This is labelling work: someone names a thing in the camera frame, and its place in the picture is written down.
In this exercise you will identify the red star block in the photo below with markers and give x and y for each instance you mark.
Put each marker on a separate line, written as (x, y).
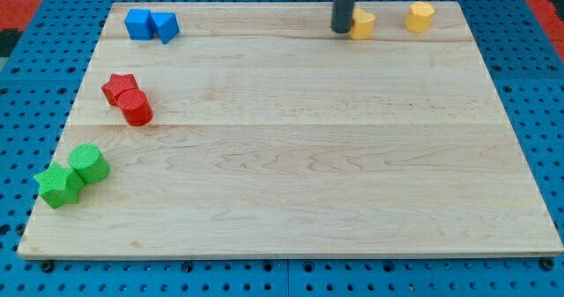
(117, 85)

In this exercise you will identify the yellow hexagon block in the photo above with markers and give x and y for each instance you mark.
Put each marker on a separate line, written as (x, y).
(419, 17)

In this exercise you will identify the blue triangular prism block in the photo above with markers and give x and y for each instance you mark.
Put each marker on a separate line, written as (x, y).
(165, 25)

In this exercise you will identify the yellow heart block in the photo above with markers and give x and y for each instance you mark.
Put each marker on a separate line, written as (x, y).
(363, 24)

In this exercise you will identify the light wooden board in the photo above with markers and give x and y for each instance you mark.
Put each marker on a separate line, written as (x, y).
(274, 138)

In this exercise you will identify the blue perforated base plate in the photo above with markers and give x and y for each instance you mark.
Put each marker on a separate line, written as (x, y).
(521, 42)

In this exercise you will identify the blue cube block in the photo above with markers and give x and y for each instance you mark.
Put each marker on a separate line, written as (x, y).
(138, 24)

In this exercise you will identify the green cylinder block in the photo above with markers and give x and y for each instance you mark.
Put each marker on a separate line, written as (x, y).
(90, 164)

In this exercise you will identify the green star block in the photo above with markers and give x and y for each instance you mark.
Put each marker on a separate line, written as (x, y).
(59, 185)

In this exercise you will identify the red cylinder block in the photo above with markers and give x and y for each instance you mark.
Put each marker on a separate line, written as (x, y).
(135, 107)

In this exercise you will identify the dark grey cylindrical robot stick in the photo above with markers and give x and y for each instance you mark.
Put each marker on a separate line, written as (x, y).
(342, 16)

